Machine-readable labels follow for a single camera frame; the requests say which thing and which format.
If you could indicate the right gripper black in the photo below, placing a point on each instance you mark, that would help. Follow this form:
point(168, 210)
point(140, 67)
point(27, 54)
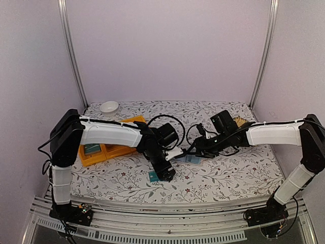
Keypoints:
point(204, 150)

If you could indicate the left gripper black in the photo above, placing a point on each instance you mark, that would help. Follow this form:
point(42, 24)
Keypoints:
point(160, 170)

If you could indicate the beige card holder wallet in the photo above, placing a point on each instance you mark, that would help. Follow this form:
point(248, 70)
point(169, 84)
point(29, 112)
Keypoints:
point(189, 159)

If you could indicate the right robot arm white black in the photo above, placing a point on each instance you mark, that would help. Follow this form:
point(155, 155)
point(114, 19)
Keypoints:
point(307, 133)

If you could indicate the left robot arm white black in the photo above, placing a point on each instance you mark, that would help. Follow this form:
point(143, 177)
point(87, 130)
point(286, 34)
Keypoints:
point(74, 130)

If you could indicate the green card stack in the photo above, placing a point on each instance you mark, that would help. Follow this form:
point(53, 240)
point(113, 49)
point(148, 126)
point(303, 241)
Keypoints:
point(90, 149)

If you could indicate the woven bamboo tray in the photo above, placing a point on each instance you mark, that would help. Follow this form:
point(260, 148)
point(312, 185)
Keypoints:
point(240, 121)

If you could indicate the yellow middle storage bin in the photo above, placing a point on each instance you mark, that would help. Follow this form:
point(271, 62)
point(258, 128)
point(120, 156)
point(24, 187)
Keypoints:
point(113, 151)

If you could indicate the yellow left storage bin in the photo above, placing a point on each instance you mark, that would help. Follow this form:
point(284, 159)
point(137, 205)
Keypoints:
point(91, 159)

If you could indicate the white ceramic bowl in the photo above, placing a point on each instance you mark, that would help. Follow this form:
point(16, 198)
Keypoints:
point(109, 108)

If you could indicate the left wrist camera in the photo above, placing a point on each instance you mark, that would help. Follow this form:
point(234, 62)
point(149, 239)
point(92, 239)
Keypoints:
point(169, 154)

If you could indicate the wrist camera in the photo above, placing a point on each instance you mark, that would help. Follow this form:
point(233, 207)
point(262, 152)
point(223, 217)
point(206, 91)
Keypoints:
point(202, 131)
point(169, 154)

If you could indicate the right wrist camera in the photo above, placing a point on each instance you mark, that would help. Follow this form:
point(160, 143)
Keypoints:
point(202, 131)

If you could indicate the front aluminium rail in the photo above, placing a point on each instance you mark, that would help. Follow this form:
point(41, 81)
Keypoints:
point(212, 222)

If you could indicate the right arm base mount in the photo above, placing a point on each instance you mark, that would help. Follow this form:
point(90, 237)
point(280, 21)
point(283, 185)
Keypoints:
point(263, 215)

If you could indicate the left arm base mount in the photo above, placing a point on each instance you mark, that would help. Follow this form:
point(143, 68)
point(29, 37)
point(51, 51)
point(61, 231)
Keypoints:
point(81, 215)

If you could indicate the right aluminium frame post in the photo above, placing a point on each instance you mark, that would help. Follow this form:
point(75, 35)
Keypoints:
point(265, 54)

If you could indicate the aluminium frame post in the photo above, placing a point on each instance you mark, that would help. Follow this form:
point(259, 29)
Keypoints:
point(63, 12)
point(265, 54)

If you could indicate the left aluminium frame post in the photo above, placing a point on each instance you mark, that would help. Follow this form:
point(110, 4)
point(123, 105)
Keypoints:
point(63, 12)

